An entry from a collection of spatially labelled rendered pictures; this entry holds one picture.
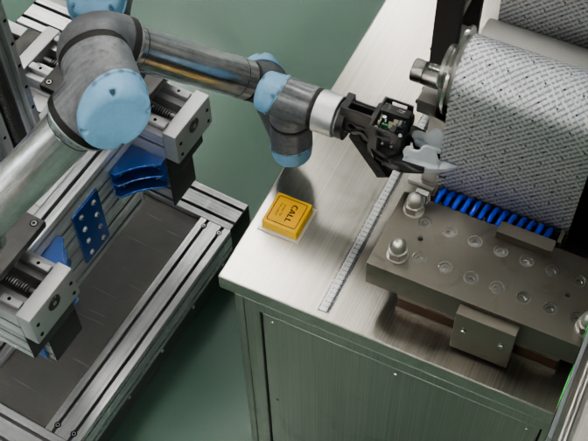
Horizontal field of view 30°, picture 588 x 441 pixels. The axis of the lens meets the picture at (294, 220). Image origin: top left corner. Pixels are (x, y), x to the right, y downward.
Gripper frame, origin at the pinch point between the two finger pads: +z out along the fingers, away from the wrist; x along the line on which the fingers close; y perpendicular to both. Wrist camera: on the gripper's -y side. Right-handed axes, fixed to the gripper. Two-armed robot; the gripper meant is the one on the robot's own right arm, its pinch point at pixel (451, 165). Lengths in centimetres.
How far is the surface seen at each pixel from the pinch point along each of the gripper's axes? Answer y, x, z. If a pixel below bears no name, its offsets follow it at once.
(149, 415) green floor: -109, -24, -60
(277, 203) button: -16.5, -9.0, -28.3
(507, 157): 7.4, -0.2, 8.7
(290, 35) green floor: -109, 108, -85
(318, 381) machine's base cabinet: -45, -26, -12
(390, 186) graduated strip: -18.9, 4.8, -11.8
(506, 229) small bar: -4.2, -5.4, 12.2
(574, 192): 4.7, -0.2, 20.3
